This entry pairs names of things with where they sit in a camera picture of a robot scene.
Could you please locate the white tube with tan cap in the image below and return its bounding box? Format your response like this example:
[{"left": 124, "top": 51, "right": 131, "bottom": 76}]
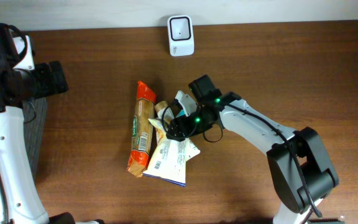
[{"left": 155, "top": 101, "right": 173, "bottom": 122}]

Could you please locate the white barcode scanner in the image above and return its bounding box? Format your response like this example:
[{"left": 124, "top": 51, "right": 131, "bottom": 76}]
[{"left": 167, "top": 15, "right": 195, "bottom": 57}]

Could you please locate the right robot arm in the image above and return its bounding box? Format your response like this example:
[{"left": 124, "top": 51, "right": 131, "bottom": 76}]
[{"left": 163, "top": 75, "right": 339, "bottom": 223}]

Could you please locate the orange spaghetti packet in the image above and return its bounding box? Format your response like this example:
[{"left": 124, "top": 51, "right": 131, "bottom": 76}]
[{"left": 127, "top": 81, "right": 157, "bottom": 177}]

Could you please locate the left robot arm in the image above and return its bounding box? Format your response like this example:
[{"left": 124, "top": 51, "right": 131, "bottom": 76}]
[{"left": 0, "top": 23, "right": 75, "bottom": 223}]

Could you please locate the cream snack bag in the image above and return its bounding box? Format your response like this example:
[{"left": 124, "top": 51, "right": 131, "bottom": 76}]
[{"left": 143, "top": 118, "right": 200, "bottom": 187}]

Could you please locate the grey plastic mesh basket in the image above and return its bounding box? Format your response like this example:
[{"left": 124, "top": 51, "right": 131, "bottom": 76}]
[{"left": 23, "top": 98, "right": 48, "bottom": 180}]

